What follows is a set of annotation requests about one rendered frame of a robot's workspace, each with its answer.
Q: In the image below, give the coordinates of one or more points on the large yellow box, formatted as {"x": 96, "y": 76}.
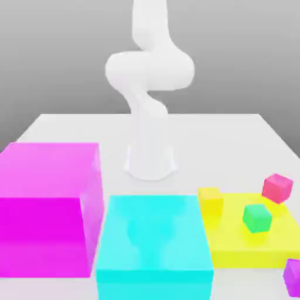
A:
{"x": 239, "y": 250}

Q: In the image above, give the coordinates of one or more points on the large magenta box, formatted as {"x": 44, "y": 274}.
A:
{"x": 42, "y": 211}

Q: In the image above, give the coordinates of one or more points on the large cyan box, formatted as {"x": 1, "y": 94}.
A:
{"x": 154, "y": 246}

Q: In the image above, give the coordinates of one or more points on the small red cube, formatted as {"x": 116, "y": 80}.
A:
{"x": 277, "y": 188}

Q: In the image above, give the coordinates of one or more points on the small purple cube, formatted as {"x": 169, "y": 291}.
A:
{"x": 293, "y": 277}

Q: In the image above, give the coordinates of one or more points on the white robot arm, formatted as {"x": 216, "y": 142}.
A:
{"x": 150, "y": 70}

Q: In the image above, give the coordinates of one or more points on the small green cube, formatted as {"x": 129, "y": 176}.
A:
{"x": 257, "y": 218}

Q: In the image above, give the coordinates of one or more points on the small yellow cube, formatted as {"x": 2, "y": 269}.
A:
{"x": 210, "y": 201}

